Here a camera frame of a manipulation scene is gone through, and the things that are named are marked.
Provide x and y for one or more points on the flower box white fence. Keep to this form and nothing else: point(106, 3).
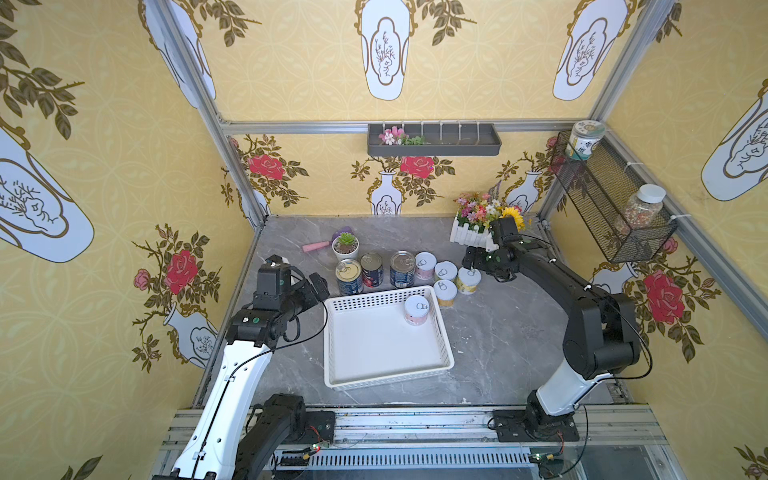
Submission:
point(476, 211)

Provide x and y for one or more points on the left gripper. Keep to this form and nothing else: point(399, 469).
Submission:
point(315, 287)

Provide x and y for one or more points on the potted succulent white pot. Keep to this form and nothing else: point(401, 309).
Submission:
point(346, 246)

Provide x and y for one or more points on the white small can middle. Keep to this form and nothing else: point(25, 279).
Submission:
point(445, 270)

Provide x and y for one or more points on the dark tomato tin can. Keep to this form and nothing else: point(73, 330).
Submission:
point(372, 269)

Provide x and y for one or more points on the pink purple toy shovel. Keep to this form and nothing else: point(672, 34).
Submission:
point(323, 244)

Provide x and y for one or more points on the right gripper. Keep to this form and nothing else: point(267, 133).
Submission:
point(475, 260)

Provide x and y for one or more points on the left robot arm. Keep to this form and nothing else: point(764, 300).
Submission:
point(222, 446)

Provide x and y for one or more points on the black wire wall basket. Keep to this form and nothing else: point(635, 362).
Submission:
point(600, 188)

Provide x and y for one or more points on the yellow small can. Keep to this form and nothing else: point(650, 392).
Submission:
point(446, 292)
point(468, 280)

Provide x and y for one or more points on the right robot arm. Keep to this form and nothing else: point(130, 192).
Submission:
point(601, 338)

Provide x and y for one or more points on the small pink shelf flowers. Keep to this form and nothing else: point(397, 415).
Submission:
point(397, 136)

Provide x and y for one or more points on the pink small can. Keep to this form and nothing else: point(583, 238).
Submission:
point(425, 263)
point(417, 309)

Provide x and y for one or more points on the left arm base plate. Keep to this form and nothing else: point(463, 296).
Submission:
point(319, 427)

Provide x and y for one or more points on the jar with patterned label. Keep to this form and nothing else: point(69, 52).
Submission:
point(584, 137)

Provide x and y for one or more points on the grey wall shelf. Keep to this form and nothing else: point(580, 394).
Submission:
point(442, 139)

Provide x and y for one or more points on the yellow small can front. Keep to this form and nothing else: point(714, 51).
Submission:
point(446, 292)

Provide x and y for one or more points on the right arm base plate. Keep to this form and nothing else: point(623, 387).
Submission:
point(523, 426)

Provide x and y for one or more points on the blue tin can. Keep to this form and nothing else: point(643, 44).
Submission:
point(349, 277)
point(402, 269)

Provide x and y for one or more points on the white plastic basket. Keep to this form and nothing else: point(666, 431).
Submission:
point(368, 342)

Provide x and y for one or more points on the pink small can back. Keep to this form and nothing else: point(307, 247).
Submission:
point(425, 263)

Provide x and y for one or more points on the pink small can front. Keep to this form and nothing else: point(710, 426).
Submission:
point(417, 309)

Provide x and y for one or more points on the clear jar white lid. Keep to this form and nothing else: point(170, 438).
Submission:
point(640, 209)

